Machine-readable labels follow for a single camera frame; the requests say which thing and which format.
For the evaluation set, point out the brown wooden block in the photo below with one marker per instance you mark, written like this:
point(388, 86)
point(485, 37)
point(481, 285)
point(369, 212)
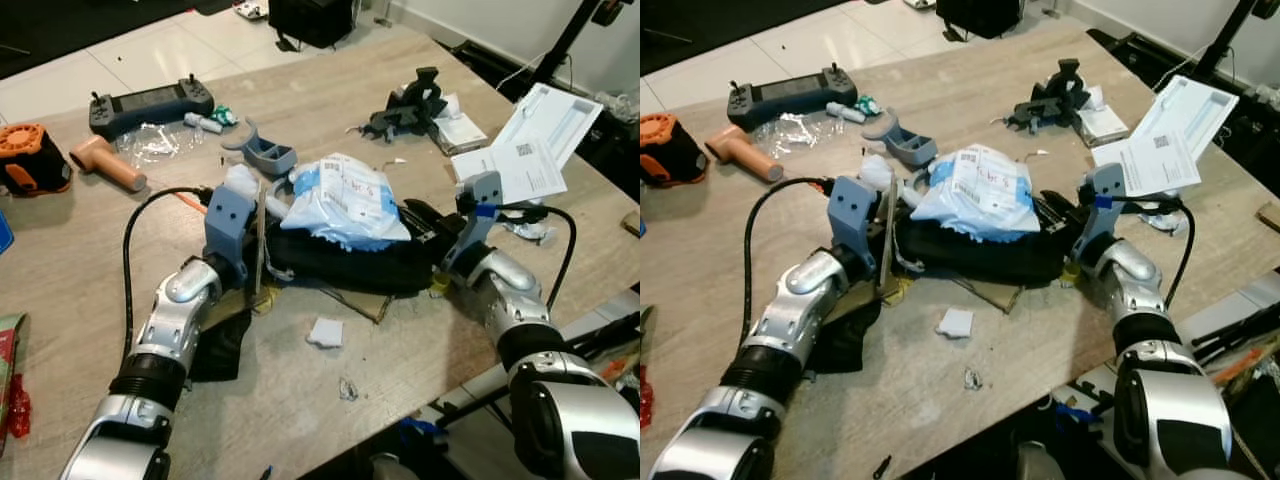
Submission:
point(631, 223)
point(1270, 217)

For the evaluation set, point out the grey printed plastic part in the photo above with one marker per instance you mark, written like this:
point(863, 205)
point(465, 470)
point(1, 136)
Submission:
point(265, 155)
point(905, 147)

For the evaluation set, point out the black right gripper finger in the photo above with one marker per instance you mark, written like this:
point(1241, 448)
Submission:
point(416, 226)
point(1048, 218)
point(434, 210)
point(1062, 201)

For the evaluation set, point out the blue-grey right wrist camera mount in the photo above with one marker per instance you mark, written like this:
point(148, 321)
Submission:
point(482, 195)
point(1105, 190)

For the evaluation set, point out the black spare gripper mechanism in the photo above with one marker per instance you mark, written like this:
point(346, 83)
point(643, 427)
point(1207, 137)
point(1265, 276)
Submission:
point(1050, 100)
point(410, 108)

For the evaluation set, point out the clear plastic wrap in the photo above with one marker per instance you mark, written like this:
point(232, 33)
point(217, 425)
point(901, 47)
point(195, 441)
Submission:
point(150, 145)
point(790, 135)

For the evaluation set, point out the black backpack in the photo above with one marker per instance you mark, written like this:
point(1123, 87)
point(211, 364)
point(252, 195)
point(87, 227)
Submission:
point(978, 15)
point(312, 20)

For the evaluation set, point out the black tripod stand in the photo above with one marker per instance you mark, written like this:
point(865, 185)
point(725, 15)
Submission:
point(1230, 30)
point(575, 35)

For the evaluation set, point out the small white box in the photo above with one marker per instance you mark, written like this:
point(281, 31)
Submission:
point(1103, 122)
point(460, 130)

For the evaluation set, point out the small yellow item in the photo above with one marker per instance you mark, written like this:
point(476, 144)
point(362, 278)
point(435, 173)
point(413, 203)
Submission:
point(440, 285)
point(1072, 273)

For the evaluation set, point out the dark grey handheld controller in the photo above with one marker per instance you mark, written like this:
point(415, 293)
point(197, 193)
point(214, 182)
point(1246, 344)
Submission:
point(790, 92)
point(150, 103)

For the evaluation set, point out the white and blue plastic bag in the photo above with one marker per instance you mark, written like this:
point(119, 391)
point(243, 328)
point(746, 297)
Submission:
point(978, 195)
point(345, 205)

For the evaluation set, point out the small green and white packet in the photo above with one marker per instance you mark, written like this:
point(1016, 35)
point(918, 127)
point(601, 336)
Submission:
point(224, 116)
point(868, 105)

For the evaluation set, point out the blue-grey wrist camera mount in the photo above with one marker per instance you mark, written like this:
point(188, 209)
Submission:
point(1105, 190)
point(852, 210)
point(228, 220)
point(482, 195)

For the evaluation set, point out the crumpled white plastic scrap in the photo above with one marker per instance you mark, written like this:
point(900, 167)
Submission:
point(525, 230)
point(1162, 220)

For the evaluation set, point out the small white tube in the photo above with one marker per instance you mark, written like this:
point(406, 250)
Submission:
point(203, 123)
point(845, 113)

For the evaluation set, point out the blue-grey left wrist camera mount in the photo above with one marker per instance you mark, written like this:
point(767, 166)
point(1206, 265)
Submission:
point(852, 210)
point(228, 220)

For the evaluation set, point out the red and green snack wrapper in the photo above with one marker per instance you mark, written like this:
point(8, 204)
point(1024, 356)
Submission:
point(10, 370)

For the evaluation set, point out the small clear wrapper scrap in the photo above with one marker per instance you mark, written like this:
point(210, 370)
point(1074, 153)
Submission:
point(973, 379)
point(348, 390)

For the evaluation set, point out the orange and black device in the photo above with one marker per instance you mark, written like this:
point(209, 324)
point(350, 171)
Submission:
point(668, 150)
point(30, 160)

